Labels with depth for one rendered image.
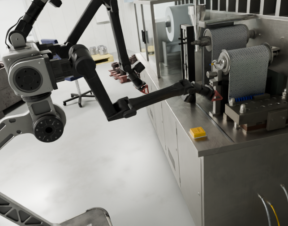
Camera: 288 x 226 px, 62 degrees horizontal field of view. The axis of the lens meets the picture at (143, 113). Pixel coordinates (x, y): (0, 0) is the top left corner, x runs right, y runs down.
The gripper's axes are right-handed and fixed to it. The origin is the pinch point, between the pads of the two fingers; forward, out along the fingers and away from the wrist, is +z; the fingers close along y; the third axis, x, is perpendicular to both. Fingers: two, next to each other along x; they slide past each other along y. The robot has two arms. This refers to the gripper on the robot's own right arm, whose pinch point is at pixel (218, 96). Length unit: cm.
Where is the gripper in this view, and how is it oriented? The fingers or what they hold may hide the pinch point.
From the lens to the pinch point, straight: 150.5
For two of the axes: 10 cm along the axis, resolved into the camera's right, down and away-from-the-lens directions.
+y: 1.7, 4.2, -8.9
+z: 9.0, 2.9, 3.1
